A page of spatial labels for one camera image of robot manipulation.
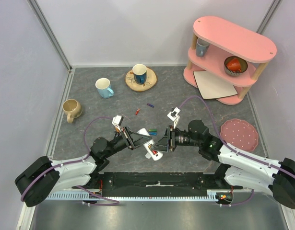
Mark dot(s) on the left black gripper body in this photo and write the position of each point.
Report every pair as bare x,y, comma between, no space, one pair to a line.
119,143

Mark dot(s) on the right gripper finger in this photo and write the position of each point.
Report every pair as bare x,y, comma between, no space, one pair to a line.
163,145
166,136

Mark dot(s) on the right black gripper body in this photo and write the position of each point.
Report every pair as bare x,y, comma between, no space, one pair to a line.
170,139

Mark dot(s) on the white remote control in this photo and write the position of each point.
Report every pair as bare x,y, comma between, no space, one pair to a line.
151,154

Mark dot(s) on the white battery cover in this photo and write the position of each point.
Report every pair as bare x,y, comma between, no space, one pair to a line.
147,155

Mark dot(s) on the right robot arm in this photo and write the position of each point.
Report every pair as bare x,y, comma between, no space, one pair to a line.
237,167

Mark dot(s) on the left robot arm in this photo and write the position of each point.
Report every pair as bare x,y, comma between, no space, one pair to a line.
44,176

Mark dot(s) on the beige mug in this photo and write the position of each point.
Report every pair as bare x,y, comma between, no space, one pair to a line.
72,109

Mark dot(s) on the light blue mug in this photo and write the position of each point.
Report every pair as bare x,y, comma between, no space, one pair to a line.
103,86

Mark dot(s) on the white square plate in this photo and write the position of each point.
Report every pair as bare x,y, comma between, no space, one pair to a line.
213,87

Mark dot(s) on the pink dotted plate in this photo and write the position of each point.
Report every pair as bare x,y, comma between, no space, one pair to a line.
240,134

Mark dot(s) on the dark blue mug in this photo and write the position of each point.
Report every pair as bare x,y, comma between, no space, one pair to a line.
140,73

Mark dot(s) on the pink three-tier shelf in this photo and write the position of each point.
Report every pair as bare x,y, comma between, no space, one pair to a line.
230,52

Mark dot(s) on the red cup in bowl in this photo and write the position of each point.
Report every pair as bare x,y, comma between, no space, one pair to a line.
234,65

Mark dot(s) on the grey-blue mug on shelf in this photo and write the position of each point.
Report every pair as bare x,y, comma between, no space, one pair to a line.
201,47

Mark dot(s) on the dark patterned bowl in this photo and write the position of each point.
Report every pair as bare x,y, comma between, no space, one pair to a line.
244,66

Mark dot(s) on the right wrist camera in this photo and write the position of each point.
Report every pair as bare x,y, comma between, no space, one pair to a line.
174,116

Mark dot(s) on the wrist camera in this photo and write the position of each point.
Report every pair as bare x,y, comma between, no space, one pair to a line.
117,121
174,116

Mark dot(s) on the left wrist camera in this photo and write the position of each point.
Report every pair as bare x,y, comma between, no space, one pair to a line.
117,121

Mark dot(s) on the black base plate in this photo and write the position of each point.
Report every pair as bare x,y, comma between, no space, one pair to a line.
156,183

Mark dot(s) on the blue-white cable duct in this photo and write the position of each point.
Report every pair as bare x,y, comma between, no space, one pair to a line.
80,195

